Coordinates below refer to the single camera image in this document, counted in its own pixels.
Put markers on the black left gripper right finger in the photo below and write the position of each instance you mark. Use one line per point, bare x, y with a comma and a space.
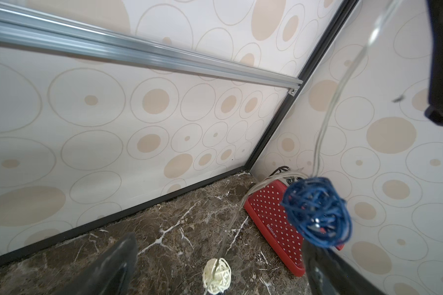
328, 274

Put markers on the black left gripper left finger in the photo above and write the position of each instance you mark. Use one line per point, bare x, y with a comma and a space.
110, 274

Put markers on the red and steel toaster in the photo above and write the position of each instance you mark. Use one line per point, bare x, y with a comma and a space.
277, 225

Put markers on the aluminium rail back wall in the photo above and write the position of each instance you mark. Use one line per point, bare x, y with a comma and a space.
40, 31

